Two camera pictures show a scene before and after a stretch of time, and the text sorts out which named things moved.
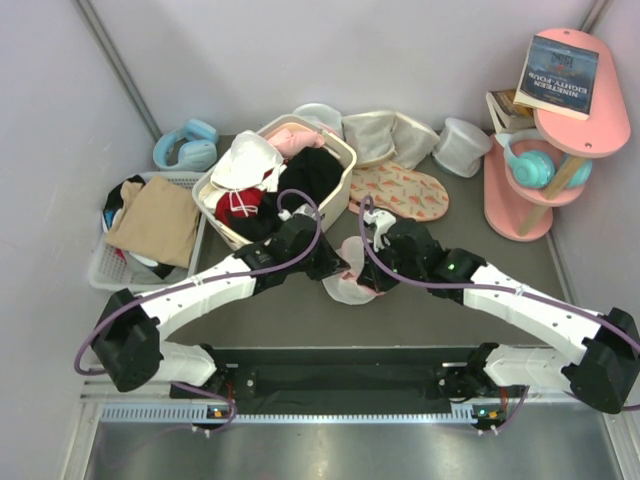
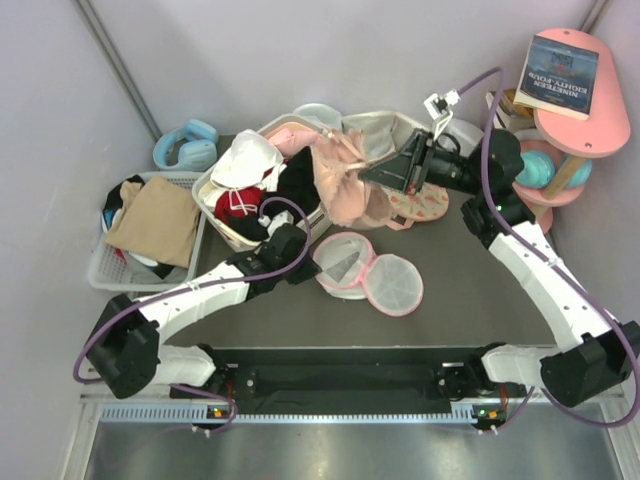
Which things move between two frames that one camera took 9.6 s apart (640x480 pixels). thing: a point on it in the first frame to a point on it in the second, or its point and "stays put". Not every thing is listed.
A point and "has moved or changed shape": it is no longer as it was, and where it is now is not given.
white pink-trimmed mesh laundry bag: x=344 y=287 has moved or changed shape
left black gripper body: x=299 y=267 stays put
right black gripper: x=372 y=279 to x=399 y=171
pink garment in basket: x=289 y=142 stays put
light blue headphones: x=190 y=148 stays put
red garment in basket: x=239 y=203 stays put
